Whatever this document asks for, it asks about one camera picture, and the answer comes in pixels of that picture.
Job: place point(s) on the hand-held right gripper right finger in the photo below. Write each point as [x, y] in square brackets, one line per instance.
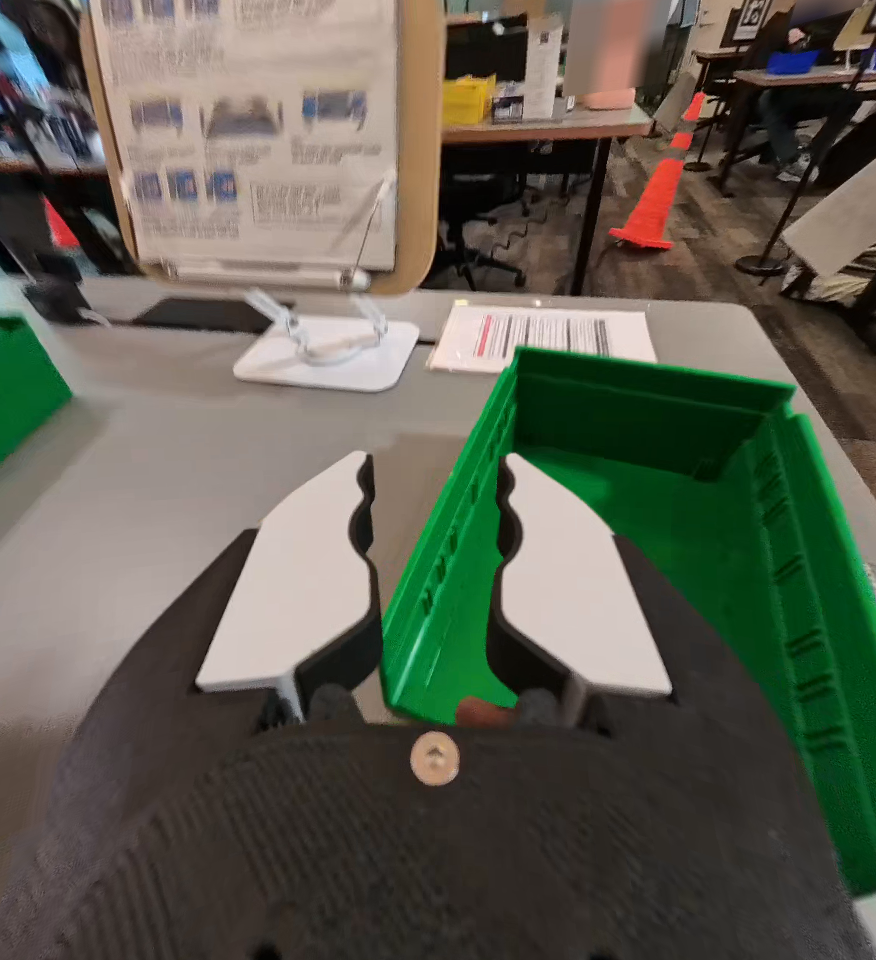
[580, 600]

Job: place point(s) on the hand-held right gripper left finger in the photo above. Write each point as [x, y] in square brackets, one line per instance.
[288, 600]

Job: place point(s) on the green plastic bin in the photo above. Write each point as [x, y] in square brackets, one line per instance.
[782, 600]
[3, 390]

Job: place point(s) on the grey desk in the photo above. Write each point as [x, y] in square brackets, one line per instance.
[145, 487]

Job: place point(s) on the black desk strip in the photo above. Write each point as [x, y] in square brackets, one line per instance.
[205, 315]

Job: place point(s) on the wood-edged desk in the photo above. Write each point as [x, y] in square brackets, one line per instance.
[820, 79]
[543, 127]

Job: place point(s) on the person's right hand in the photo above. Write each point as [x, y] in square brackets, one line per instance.
[486, 712]

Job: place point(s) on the white document stand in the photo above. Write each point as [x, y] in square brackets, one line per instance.
[325, 360]

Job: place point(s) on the laminated paper sheet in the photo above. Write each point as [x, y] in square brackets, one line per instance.
[543, 337]

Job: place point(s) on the black office chair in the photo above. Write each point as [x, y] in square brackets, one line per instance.
[483, 255]

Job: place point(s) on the black power adapter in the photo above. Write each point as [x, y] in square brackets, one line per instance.
[55, 300]

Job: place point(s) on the orange traffic cone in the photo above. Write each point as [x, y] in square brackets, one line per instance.
[61, 229]
[655, 195]

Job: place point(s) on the grey board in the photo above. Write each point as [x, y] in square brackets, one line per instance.
[850, 210]

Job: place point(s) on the instruction sheet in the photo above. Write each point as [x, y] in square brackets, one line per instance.
[258, 112]

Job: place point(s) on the yellow plastic bin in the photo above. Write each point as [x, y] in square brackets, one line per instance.
[468, 101]

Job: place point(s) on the white carton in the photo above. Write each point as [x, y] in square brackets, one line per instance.
[539, 67]

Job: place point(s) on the black stanchion post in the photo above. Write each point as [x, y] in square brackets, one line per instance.
[764, 264]

